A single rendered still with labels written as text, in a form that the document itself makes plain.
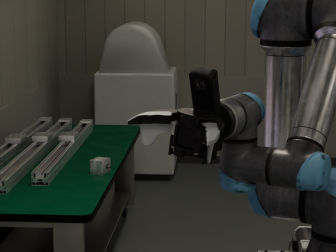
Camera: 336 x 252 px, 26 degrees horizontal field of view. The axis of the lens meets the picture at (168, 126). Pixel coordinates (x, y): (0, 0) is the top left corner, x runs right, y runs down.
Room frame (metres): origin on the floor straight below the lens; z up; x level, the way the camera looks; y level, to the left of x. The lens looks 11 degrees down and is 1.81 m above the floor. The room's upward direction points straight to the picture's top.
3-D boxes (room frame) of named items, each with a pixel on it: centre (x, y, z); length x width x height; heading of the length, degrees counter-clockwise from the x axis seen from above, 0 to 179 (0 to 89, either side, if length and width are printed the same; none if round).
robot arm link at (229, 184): (1.41, -0.16, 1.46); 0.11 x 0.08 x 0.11; 61
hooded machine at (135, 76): (6.88, 0.28, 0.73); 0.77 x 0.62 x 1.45; 86
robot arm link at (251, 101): (1.42, -0.14, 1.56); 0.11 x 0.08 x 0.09; 151
